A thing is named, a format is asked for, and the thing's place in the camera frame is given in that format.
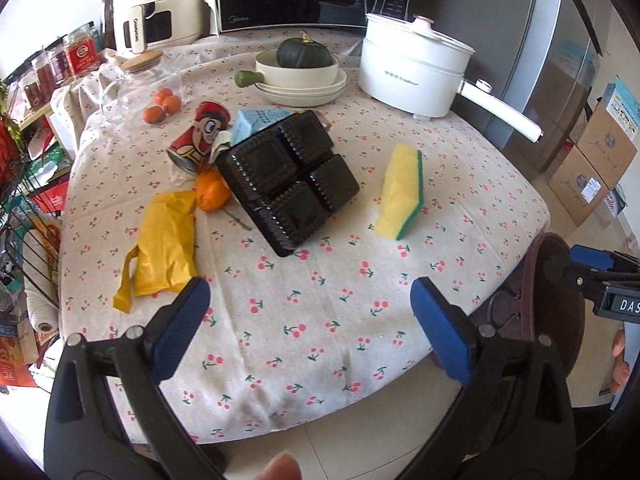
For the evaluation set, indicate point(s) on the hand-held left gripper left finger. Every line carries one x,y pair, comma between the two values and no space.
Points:
182,325

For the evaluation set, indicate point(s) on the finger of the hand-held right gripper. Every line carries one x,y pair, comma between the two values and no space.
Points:
595,257
565,272

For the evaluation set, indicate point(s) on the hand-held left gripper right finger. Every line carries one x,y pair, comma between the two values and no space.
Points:
442,330

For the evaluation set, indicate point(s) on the person's right hand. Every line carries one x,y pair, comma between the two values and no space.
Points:
620,357

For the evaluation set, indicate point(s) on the person's left hand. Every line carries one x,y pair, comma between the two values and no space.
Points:
282,466

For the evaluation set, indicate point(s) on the brown wooden chair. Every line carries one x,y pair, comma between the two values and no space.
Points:
547,310

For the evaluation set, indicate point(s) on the cardboard box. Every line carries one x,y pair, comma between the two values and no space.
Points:
580,187
607,142

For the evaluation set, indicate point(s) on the yellow plastic bag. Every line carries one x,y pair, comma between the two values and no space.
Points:
162,245

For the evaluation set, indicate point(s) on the large orange tangerine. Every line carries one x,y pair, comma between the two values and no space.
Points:
211,192

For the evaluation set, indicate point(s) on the white twine roll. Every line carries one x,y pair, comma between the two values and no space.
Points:
39,305

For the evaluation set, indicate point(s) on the yellow green sponge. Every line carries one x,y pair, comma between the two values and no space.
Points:
397,190

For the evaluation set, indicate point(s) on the blue and white box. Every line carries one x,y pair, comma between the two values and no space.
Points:
625,105

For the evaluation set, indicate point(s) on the orange printed box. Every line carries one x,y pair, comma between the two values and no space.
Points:
11,360

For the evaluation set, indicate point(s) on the black plastic compartment tray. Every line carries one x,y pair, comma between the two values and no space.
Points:
287,182

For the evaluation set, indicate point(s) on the red cartoon paper can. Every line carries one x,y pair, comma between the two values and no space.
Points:
200,137

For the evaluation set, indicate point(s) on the small orange tangerine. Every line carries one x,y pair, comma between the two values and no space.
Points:
161,96
173,104
154,114

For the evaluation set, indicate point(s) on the light blue carton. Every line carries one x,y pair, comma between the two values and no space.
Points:
252,122

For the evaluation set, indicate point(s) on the grey refrigerator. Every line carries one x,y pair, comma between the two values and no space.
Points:
520,35

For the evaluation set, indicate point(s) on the white electric pot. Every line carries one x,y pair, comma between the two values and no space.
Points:
407,82

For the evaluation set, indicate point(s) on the glass jar with wooden lid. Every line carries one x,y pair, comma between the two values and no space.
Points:
132,82

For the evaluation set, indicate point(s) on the cream plate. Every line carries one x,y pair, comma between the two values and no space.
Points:
330,89
320,101

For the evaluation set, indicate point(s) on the white pot lid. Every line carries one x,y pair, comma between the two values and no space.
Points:
420,35

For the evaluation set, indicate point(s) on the spice jar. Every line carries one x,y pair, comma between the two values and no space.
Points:
42,74

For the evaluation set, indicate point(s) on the dark green pumpkin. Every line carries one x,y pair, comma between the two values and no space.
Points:
304,51

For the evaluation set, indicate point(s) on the cream air fryer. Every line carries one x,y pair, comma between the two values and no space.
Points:
160,0

